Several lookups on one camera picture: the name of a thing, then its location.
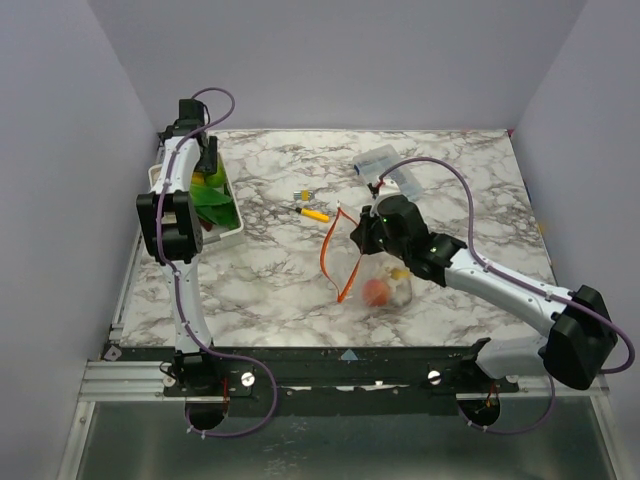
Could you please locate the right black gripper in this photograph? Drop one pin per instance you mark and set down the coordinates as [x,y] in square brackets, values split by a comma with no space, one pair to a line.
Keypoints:
[364,236]

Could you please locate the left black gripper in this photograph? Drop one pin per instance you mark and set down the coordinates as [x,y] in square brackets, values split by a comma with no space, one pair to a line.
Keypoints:
[207,163]

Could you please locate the clear bag with orange zipper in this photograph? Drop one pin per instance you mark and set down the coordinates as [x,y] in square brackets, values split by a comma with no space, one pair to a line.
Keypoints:
[344,267]

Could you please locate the white toy mushroom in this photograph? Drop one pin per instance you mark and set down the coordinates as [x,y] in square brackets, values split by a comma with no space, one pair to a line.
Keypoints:
[402,292]

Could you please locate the green toy leaf vegetable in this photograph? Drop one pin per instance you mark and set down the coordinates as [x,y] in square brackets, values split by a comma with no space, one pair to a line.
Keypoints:
[223,215]

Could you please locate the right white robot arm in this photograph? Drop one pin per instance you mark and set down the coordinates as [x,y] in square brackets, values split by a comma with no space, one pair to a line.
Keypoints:
[574,333]

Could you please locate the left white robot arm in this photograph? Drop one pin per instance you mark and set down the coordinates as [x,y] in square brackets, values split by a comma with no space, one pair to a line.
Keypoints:
[173,236]

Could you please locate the yellow toy pear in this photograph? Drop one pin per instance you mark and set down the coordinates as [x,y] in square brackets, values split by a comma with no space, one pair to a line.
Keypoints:
[198,179]

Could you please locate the white plastic basket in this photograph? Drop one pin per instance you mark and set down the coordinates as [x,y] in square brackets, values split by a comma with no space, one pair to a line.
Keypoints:
[223,237]

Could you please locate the green toy lime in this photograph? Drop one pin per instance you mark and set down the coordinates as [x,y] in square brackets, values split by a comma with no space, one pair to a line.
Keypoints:
[217,179]

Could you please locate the toy bok choy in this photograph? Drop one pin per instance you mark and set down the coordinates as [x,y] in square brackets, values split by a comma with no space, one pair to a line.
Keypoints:
[205,196]

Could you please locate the small striped connector block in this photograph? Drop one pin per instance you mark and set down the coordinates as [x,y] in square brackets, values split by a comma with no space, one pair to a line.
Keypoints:
[303,195]

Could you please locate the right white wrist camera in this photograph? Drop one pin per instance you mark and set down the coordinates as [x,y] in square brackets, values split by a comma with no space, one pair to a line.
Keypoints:
[387,189]

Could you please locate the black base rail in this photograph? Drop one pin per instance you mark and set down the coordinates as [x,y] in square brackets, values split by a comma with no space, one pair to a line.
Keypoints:
[328,381]

